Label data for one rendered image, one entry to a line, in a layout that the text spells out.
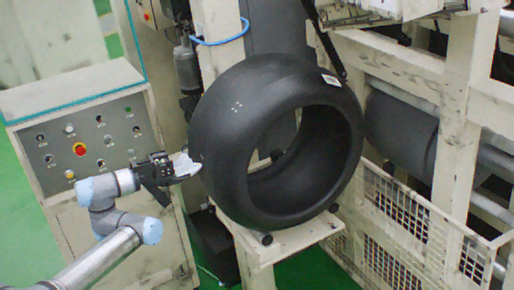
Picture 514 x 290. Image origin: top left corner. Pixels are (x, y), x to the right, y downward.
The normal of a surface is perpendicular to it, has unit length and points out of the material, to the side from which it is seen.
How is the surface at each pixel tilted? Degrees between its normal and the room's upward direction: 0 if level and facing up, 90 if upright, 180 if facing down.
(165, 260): 90
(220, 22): 90
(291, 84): 42
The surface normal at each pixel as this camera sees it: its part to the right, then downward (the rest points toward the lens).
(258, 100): 0.00, -0.18
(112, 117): 0.49, 0.42
